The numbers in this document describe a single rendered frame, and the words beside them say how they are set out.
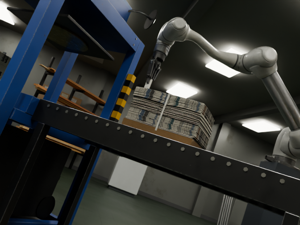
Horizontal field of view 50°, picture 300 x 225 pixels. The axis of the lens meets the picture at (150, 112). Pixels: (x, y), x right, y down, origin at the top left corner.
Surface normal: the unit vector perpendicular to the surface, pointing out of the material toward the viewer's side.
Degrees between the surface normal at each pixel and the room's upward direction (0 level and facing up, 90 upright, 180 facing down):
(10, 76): 90
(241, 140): 90
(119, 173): 90
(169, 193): 90
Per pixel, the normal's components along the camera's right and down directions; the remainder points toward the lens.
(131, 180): 0.15, -0.14
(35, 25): -0.39, -0.32
